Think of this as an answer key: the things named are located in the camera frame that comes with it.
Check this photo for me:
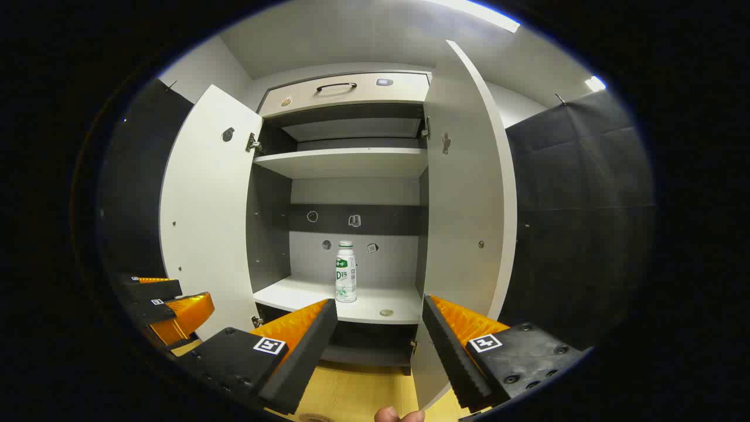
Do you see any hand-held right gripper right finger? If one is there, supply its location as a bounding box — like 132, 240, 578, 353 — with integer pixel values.
422, 294, 587, 414

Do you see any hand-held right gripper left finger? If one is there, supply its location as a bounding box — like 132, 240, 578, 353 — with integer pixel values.
176, 298, 339, 416

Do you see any white door with checkered sticker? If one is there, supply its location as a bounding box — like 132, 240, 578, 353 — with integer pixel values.
159, 84, 264, 341

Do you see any white green-label bottle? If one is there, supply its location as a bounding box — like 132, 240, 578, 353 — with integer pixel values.
335, 240, 358, 304

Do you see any white door with box sticker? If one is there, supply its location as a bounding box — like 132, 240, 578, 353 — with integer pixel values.
410, 40, 517, 411

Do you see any white cabinet shelf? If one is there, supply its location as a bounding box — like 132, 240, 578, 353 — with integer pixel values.
253, 277, 424, 325
253, 148, 428, 179

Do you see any white cabinet drawer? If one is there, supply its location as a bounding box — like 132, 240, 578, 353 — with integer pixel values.
258, 72, 432, 118

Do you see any black backdrop cloth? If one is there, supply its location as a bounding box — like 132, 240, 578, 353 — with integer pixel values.
97, 79, 656, 352

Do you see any long ceiling light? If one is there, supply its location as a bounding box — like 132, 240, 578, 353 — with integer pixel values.
428, 0, 521, 33

